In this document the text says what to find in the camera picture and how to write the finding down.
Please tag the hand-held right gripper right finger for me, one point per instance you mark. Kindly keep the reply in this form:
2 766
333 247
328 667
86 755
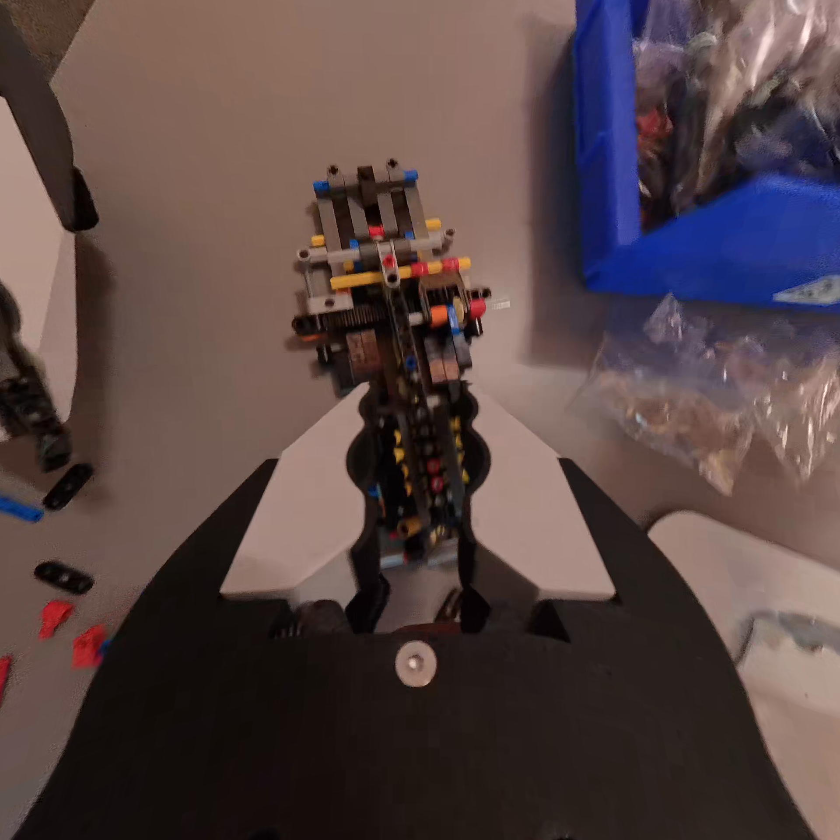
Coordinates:
538 525

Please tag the clear plastic bag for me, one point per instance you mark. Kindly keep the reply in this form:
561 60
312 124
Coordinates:
689 394

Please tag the long red lego piece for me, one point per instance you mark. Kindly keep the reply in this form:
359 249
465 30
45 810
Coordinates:
4 679

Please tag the blue plastic storage bin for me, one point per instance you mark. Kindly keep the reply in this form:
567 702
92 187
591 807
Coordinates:
722 249

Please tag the pile of lego part bags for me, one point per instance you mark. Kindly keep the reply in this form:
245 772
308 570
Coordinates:
735 98

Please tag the white book stand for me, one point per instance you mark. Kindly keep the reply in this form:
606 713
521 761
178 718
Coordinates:
774 722

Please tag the black lego beam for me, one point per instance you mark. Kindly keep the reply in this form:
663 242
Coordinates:
67 487
64 577

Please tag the lego car chassis assembly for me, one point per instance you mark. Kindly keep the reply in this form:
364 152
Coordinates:
387 308

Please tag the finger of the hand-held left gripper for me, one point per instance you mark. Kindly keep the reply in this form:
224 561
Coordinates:
33 216
29 407

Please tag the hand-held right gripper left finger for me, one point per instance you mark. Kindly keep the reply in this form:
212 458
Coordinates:
295 525

